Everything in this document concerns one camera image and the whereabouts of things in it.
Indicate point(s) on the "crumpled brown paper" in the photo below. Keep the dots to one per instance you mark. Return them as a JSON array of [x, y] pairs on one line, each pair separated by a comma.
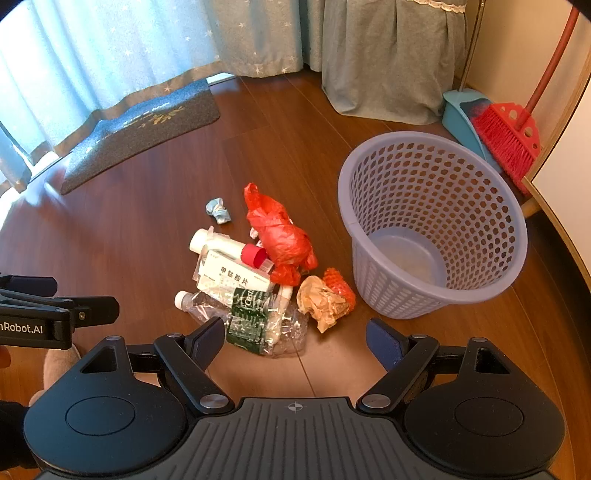
[[318, 300]]

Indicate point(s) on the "grey doormat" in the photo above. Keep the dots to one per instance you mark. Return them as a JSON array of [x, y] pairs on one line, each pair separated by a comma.
[[138, 124]]

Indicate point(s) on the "red plastic bag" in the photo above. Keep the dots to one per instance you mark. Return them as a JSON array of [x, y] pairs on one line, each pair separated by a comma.
[[281, 235]]

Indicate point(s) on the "grey-green furniture cover cloth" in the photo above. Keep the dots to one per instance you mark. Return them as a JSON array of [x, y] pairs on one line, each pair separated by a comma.
[[392, 60]]

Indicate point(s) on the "light blue star curtain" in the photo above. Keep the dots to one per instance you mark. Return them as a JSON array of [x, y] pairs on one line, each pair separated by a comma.
[[101, 60]]

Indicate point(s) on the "beige fuzzy slipper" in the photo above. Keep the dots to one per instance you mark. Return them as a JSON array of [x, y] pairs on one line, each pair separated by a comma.
[[60, 369]]

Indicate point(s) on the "blue dustpan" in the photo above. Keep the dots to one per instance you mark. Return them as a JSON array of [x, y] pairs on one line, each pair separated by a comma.
[[459, 115]]

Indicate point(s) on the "white plastic bottle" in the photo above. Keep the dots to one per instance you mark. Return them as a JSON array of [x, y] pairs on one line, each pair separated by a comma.
[[201, 240]]

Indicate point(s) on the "crumpled white tissue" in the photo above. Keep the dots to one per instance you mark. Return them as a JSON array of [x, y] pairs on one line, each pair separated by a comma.
[[255, 234]]

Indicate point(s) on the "crushed clear plastic bottle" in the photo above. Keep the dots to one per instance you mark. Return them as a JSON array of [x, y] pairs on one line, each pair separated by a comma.
[[249, 323]]

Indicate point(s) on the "red bottle cap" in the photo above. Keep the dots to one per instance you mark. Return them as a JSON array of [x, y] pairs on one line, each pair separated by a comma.
[[251, 254]]

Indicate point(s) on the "red broom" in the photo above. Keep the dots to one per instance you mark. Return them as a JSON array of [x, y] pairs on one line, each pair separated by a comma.
[[503, 138]]

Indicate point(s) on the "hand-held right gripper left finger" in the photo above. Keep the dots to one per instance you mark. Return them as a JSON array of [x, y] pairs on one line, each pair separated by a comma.
[[210, 340]]

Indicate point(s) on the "orange fluffy ball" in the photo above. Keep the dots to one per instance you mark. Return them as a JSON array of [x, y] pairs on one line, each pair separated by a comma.
[[339, 286]]

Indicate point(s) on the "purple plastic mesh basket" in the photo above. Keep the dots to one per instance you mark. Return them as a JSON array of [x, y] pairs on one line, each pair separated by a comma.
[[438, 198]]

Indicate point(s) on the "blue face mask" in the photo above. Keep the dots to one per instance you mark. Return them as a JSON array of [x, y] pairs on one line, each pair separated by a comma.
[[218, 211]]

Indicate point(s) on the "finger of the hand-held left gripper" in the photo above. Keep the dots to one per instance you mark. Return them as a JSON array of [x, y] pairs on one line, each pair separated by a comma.
[[97, 310], [32, 284]]

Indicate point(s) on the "white wooden-framed board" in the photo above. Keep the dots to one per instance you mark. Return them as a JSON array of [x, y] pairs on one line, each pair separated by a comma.
[[568, 184]]

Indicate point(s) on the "white medicine box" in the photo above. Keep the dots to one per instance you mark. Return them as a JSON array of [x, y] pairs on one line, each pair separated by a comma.
[[233, 272]]

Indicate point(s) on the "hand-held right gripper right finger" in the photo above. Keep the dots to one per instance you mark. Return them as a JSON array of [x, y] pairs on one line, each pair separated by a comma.
[[383, 344]]

